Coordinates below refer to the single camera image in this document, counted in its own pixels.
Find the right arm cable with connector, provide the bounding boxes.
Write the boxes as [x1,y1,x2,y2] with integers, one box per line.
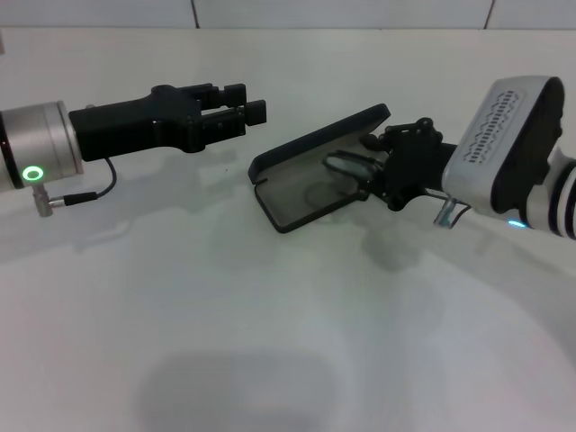
[432,188,473,231]

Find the silver black right wrist camera box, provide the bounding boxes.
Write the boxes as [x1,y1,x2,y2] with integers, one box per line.
[440,76,566,215]

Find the arm cable with connector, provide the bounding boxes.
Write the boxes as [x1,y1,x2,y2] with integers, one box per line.
[33,156,118,220]
[432,188,473,231]

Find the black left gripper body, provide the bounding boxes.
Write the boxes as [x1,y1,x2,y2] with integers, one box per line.
[67,85,207,164]

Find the left arm cable with connector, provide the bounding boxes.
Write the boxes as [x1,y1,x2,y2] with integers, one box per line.
[33,156,118,220]

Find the black glasses case grey lining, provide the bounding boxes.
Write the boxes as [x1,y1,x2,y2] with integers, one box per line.
[247,103,391,234]

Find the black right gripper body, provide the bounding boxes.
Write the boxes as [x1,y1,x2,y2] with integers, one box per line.
[377,116,461,213]

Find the black thin-frame glasses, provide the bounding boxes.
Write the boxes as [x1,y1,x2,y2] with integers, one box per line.
[305,150,383,209]

